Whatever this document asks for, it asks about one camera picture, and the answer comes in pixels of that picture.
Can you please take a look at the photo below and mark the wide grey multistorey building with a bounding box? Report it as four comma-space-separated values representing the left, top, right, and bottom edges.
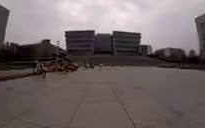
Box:
64, 29, 153, 57

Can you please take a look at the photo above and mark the grey paved plaza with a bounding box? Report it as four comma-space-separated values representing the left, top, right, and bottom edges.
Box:
0, 66, 205, 128

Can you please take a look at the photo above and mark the row of parked bicycles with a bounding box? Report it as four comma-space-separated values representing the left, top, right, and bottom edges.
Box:
32, 57, 80, 79

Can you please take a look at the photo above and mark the low dark building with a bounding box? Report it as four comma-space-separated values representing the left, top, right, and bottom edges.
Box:
9, 38, 67, 61

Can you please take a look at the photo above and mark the low pale building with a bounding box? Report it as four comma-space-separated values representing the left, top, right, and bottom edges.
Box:
152, 46, 187, 62

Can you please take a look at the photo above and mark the row of dark trees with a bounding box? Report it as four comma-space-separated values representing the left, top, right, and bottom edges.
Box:
176, 49, 205, 68

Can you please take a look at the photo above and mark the low dark kerb wall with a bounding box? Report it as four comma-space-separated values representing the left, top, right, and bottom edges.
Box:
0, 68, 36, 84

